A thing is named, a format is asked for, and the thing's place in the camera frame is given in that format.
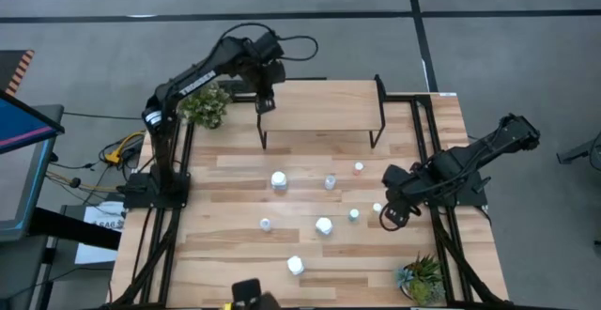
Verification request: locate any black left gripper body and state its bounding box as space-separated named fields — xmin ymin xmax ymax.
xmin=255 ymin=58 xmax=287 ymax=96

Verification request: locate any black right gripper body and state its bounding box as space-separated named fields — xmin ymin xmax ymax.
xmin=381 ymin=163 xmax=426 ymax=204

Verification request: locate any wooden shelf with black legs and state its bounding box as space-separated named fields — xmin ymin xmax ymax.
xmin=255 ymin=74 xmax=387 ymax=150

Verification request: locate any leafy green potted plant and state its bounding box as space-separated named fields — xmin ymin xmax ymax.
xmin=177 ymin=82 xmax=233 ymax=131

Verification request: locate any small succulent potted plant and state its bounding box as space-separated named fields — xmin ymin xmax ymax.
xmin=394 ymin=252 xmax=446 ymax=307

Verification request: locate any black stand leg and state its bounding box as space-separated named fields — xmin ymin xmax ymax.
xmin=556 ymin=131 xmax=601 ymax=173

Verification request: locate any black boxy device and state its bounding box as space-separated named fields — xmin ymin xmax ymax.
xmin=231 ymin=277 xmax=282 ymax=310

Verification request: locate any white printed paper sheet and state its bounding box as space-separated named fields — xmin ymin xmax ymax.
xmin=74 ymin=200 xmax=127 ymax=265

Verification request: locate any black side stand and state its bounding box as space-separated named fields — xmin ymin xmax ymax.
xmin=0 ymin=206 xmax=122 ymax=310

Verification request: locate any black orange striped mat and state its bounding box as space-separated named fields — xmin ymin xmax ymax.
xmin=0 ymin=49 xmax=36 ymax=98

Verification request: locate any blue-framed monitor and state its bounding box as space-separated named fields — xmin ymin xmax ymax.
xmin=0 ymin=88 xmax=66 ymax=244

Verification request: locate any black rear frame bar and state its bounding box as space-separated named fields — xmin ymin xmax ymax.
xmin=218 ymin=78 xmax=264 ymax=103

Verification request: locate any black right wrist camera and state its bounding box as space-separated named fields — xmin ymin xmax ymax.
xmin=382 ymin=200 xmax=409 ymax=229

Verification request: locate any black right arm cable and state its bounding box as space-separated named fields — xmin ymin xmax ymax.
xmin=378 ymin=201 xmax=422 ymax=233

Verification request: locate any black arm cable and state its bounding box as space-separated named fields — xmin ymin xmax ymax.
xmin=218 ymin=22 xmax=319 ymax=63
xmin=378 ymin=201 xmax=422 ymax=233

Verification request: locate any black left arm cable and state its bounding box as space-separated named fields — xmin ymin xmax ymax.
xmin=218 ymin=22 xmax=319 ymax=63

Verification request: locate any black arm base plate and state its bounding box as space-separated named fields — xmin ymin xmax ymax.
xmin=122 ymin=172 xmax=192 ymax=209
xmin=419 ymin=169 xmax=488 ymax=208

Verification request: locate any thin black floor cable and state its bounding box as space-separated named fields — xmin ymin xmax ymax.
xmin=62 ymin=110 xmax=150 ymax=122

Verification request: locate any yellow cable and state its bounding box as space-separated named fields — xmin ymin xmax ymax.
xmin=103 ymin=130 xmax=147 ymax=165

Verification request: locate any black cable bundle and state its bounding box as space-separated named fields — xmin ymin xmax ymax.
xmin=44 ymin=152 xmax=126 ymax=206

